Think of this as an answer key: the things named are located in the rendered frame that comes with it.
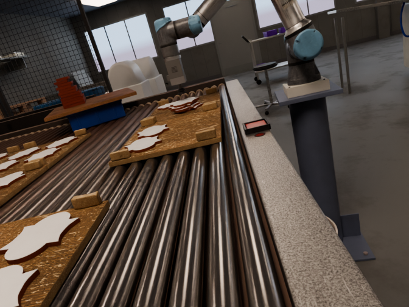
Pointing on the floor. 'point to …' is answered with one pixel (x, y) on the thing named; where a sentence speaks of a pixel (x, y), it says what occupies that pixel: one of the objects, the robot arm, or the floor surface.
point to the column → (322, 164)
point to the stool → (266, 84)
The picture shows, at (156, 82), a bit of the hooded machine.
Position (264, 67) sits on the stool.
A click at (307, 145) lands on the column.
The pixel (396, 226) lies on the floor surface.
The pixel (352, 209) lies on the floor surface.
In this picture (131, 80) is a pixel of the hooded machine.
